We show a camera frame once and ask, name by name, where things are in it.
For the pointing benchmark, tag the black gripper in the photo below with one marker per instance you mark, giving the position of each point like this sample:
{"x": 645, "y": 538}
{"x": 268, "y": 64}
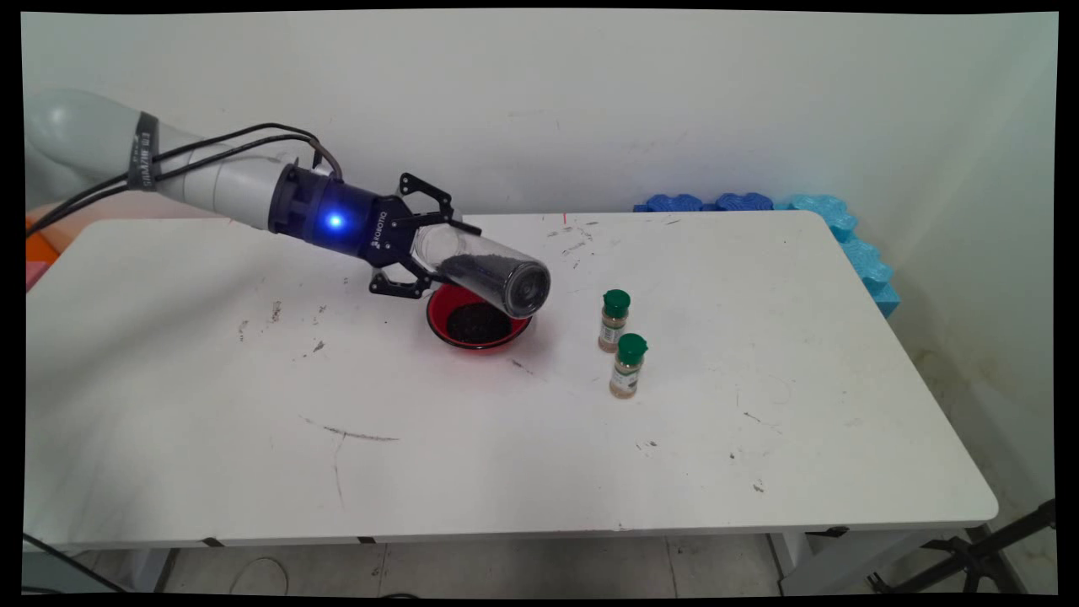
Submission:
{"x": 337, "y": 219}

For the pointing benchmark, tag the clear plastic jar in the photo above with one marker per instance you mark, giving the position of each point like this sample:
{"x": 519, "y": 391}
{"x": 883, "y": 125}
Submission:
{"x": 506, "y": 278}

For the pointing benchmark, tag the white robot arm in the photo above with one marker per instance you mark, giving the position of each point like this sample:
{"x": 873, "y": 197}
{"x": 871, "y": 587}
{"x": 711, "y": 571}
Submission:
{"x": 219, "y": 181}

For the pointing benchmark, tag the red bowl black rim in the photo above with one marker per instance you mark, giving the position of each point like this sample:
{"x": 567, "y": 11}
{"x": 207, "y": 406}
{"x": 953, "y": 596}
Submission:
{"x": 447, "y": 329}

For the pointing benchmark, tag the black seeds pile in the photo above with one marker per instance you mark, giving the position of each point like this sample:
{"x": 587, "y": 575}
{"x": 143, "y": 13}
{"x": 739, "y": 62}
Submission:
{"x": 472, "y": 327}

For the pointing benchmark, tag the spice bottle green cap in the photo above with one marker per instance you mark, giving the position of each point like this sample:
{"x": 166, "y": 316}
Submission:
{"x": 614, "y": 324}
{"x": 628, "y": 371}

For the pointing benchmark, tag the dark blue foam tile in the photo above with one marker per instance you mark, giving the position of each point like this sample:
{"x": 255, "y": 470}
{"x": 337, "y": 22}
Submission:
{"x": 743, "y": 201}
{"x": 673, "y": 203}

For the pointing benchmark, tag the orange box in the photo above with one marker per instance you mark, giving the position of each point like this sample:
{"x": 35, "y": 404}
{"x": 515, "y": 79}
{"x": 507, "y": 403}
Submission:
{"x": 44, "y": 246}

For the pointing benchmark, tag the pink box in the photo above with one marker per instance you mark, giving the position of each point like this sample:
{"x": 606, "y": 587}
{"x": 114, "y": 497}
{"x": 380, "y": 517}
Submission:
{"x": 32, "y": 276}

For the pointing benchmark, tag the white table leg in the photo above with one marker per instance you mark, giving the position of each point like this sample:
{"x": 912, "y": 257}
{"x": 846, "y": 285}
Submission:
{"x": 147, "y": 569}
{"x": 792, "y": 561}

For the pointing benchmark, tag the light blue foam tiles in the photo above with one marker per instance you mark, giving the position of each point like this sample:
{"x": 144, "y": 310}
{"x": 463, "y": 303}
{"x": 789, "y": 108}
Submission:
{"x": 860, "y": 253}

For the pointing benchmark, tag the black tripod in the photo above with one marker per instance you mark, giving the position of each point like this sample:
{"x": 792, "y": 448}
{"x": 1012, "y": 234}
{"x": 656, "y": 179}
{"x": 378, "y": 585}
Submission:
{"x": 978, "y": 556}

